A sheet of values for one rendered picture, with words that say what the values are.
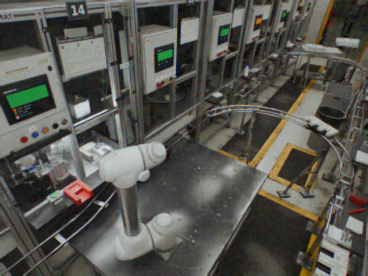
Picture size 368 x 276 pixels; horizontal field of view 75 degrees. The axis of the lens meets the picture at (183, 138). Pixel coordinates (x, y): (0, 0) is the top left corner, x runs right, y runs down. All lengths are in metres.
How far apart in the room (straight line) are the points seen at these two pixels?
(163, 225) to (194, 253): 0.34
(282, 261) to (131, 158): 1.96
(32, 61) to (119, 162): 0.69
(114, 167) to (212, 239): 0.99
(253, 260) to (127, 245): 1.43
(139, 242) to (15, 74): 1.08
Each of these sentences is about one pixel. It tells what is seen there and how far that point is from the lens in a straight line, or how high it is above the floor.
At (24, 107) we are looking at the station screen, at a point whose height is 1.60.
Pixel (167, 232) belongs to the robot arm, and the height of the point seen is 0.91.
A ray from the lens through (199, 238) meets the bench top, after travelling 1.82.
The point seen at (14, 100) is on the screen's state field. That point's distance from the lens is 1.44.
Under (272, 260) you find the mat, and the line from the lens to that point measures 2.66.
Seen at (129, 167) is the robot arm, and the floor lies 1.47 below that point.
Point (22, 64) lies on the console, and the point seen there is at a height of 1.80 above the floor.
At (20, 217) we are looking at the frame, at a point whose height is 0.93.
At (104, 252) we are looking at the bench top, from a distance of 1.81.
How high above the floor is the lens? 2.21
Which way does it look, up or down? 35 degrees down
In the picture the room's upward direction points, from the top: 3 degrees clockwise
